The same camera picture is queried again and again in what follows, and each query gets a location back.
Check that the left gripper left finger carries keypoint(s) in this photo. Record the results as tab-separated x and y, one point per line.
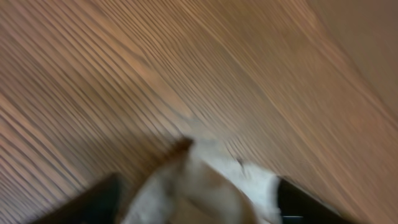
98	204

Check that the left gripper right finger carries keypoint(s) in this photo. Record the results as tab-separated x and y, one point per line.
297	206

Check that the beige shorts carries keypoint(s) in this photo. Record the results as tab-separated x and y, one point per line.
203	185

